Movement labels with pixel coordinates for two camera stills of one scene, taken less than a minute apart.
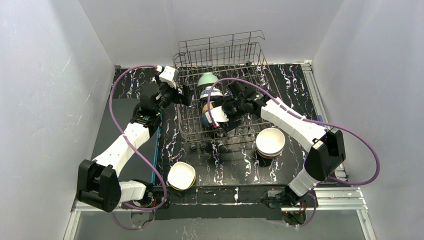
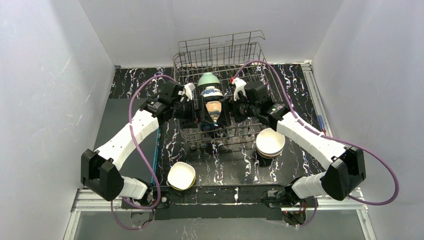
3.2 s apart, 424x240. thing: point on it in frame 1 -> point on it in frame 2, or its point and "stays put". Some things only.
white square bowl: [181, 175] stays put
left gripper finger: [186, 98] -> [203, 113]
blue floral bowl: [206, 92] stays put
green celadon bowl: [206, 77] stays put
